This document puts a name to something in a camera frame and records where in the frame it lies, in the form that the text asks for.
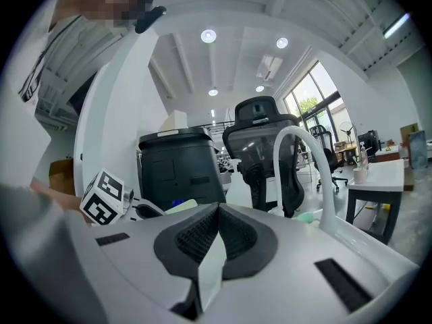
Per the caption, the black high-back mesh chair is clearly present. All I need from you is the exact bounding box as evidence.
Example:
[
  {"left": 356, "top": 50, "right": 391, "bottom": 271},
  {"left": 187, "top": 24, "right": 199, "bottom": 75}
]
[{"left": 221, "top": 95, "right": 306, "bottom": 219}]

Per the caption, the person's white clothing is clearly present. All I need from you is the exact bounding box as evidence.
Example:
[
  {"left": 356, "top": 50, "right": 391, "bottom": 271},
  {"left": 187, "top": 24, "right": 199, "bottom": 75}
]
[{"left": 0, "top": 13, "right": 122, "bottom": 190}]

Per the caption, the pale cup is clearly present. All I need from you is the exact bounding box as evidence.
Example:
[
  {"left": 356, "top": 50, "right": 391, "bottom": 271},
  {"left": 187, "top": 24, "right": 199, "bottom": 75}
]
[{"left": 352, "top": 167, "right": 370, "bottom": 186}]

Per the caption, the black box machine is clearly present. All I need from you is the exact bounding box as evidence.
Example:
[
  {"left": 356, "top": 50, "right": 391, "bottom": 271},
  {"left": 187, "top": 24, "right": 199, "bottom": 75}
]
[{"left": 357, "top": 130, "right": 381, "bottom": 159}]

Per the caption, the white curved faucet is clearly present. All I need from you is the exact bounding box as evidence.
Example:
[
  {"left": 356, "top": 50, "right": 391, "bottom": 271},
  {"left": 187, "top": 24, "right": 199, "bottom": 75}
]
[{"left": 272, "top": 124, "right": 337, "bottom": 234}]

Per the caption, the flat cardboard box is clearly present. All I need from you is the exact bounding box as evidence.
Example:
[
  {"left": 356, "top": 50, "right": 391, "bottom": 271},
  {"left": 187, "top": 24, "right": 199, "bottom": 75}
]
[{"left": 399, "top": 123, "right": 420, "bottom": 145}]

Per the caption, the brown cardboard box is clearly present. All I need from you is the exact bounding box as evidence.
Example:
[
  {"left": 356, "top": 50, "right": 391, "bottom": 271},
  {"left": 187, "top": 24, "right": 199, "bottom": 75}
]
[{"left": 48, "top": 158, "right": 77, "bottom": 197}]

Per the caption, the person's left forearm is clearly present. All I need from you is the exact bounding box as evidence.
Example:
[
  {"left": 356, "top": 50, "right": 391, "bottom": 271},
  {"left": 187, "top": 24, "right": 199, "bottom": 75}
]
[{"left": 30, "top": 177, "right": 92, "bottom": 227}]

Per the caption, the black frame table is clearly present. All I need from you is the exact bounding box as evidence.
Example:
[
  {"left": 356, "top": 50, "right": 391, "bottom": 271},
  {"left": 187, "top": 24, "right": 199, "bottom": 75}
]
[{"left": 344, "top": 187, "right": 403, "bottom": 246}]

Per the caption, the black head-mounted camera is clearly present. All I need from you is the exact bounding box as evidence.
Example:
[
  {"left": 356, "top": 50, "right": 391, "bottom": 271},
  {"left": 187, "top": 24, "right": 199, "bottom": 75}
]
[{"left": 134, "top": 4, "right": 168, "bottom": 35}]

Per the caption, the large white ceramic sink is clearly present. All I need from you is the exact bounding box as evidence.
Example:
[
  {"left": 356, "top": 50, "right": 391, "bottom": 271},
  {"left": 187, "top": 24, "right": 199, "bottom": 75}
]
[{"left": 266, "top": 207, "right": 421, "bottom": 273}]

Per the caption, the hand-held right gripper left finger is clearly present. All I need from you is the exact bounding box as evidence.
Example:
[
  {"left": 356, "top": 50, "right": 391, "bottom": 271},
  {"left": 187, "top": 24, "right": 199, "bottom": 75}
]
[{"left": 3, "top": 187, "right": 221, "bottom": 324}]

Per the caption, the blue-grey framed panel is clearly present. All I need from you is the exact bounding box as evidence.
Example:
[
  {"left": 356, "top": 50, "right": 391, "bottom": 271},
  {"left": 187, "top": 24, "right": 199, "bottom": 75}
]
[{"left": 406, "top": 130, "right": 429, "bottom": 170}]

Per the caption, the ceiling light bar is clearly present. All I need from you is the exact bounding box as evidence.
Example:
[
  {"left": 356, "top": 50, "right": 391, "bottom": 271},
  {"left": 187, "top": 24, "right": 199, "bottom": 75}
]
[{"left": 382, "top": 11, "right": 412, "bottom": 41}]

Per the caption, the standing fan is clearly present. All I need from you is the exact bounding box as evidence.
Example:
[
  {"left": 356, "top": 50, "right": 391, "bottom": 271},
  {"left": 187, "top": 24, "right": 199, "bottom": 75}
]
[{"left": 338, "top": 121, "right": 357, "bottom": 149}]

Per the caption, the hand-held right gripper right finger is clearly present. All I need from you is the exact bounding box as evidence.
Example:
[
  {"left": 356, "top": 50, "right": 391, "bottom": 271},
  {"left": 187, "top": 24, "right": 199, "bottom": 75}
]
[{"left": 200, "top": 202, "right": 396, "bottom": 324}]

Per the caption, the clear pump bottle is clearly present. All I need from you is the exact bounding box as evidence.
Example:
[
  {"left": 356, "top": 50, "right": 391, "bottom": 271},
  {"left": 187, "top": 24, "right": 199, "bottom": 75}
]
[{"left": 358, "top": 141, "right": 369, "bottom": 169}]

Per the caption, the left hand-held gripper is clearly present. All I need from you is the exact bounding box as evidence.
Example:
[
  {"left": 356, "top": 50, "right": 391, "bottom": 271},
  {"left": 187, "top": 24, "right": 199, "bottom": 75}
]
[{"left": 80, "top": 169, "right": 167, "bottom": 226}]

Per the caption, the black swivel office chair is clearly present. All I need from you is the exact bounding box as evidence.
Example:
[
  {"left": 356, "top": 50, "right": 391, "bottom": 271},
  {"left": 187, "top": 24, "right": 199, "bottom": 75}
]
[{"left": 308, "top": 124, "right": 349, "bottom": 192}]

